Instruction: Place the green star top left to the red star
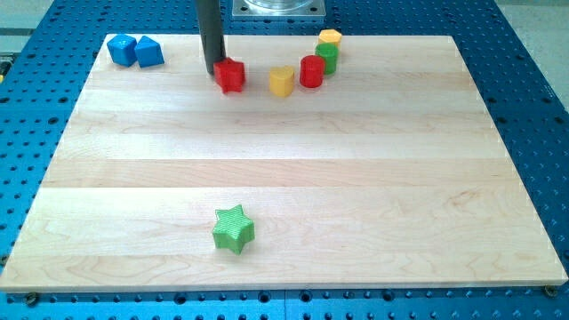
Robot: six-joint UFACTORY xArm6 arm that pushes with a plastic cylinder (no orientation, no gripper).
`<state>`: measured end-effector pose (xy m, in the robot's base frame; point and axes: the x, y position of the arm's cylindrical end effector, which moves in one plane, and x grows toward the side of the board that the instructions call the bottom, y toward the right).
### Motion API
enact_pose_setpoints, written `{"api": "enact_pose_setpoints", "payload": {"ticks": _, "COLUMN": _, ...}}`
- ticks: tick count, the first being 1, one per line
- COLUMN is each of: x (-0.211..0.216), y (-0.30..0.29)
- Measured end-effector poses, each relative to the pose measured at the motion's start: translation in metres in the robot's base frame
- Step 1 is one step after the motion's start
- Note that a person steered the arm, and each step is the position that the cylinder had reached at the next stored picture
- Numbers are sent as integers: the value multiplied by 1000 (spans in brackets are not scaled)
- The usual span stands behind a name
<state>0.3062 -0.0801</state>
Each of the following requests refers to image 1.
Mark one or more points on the green star block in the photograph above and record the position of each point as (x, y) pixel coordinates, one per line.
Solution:
(233, 229)

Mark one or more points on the red star block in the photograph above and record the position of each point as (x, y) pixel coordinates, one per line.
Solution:
(229, 75)

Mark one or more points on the yellow heart block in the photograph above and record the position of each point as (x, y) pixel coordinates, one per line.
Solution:
(281, 81)

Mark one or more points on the red cylinder block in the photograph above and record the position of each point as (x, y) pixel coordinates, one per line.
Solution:
(312, 71)

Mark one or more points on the wooden board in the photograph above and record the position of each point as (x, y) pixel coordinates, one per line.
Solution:
(390, 174)

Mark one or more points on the green cylinder block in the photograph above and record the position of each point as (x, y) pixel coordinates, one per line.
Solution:
(329, 53)

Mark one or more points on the yellow hexagon block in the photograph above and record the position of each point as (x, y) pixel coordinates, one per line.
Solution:
(330, 36)

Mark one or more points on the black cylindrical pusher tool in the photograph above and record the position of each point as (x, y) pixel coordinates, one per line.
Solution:
(209, 19)

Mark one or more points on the blue cube block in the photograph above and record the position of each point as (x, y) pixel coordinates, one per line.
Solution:
(121, 49)

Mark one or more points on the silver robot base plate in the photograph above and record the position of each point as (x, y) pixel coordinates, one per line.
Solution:
(257, 9)

